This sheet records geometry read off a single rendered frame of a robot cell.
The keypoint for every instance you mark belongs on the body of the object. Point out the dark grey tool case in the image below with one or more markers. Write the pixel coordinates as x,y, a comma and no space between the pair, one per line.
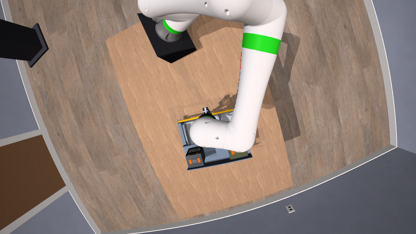
195,157

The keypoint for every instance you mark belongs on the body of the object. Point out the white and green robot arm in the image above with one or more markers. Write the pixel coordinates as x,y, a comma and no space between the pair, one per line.
264,22

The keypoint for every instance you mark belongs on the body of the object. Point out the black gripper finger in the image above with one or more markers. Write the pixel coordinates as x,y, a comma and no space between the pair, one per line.
206,110

